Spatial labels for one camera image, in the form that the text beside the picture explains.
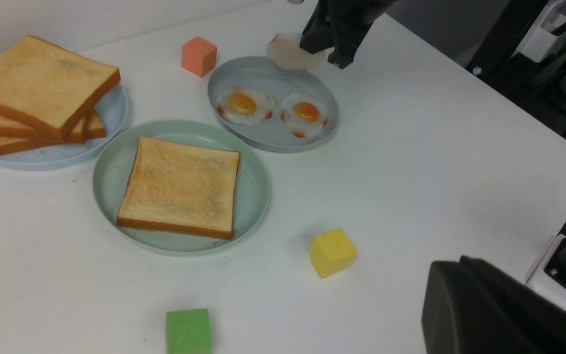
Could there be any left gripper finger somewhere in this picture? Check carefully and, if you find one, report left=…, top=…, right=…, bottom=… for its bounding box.
left=422, top=256, right=566, bottom=354

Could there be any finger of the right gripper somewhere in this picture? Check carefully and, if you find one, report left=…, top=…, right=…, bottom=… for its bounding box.
left=327, top=20, right=368, bottom=69
left=299, top=10, right=333, bottom=54

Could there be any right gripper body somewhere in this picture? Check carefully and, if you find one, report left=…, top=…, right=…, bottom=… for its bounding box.
left=317, top=0, right=396, bottom=25

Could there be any fried egg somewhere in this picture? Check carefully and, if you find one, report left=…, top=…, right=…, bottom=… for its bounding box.
left=266, top=33, right=327, bottom=71
left=214, top=87, right=276, bottom=127
left=280, top=92, right=328, bottom=139

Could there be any toast slice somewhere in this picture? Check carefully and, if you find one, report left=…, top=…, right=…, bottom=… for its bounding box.
left=0, top=109, right=106, bottom=144
left=0, top=35, right=121, bottom=141
left=116, top=136, right=242, bottom=240
left=0, top=108, right=107, bottom=158

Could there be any grey egg plate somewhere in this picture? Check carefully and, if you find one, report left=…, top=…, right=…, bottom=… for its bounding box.
left=207, top=57, right=340, bottom=154

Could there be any orange cube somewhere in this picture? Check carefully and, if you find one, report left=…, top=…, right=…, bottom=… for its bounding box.
left=180, top=36, right=218, bottom=78

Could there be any yellow cube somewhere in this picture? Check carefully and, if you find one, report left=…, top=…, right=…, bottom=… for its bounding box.
left=308, top=228, right=357, bottom=279

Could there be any light blue bread plate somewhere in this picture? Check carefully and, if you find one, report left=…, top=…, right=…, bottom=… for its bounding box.
left=0, top=84, right=129, bottom=171

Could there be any mint green centre plate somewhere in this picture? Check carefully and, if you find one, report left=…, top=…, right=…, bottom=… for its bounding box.
left=92, top=119, right=270, bottom=258

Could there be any green cube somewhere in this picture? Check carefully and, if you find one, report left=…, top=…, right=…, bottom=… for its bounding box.
left=165, top=308, right=213, bottom=354

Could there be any black frame post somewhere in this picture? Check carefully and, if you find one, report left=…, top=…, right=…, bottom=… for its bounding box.
left=466, top=0, right=566, bottom=80

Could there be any white wall holder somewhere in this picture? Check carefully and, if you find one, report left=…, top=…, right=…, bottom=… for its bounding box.
left=512, top=0, right=566, bottom=63

